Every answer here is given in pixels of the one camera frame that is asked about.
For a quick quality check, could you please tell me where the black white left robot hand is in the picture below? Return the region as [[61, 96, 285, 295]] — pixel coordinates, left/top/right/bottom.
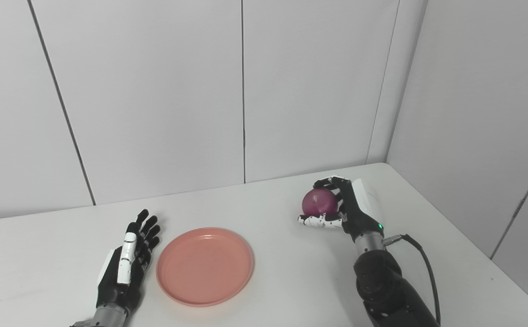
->
[[96, 209, 161, 314]]

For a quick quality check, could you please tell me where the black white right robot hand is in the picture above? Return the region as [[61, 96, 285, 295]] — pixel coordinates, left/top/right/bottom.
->
[[298, 176, 385, 242]]

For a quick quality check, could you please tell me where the purple red onion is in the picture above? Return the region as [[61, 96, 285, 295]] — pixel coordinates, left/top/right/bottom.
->
[[301, 188, 339, 217]]

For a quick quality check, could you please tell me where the pink round plate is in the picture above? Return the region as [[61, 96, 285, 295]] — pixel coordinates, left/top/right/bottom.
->
[[156, 228, 254, 307]]

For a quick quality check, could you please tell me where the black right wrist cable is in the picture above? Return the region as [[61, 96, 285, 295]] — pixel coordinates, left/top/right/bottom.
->
[[382, 234, 442, 326]]

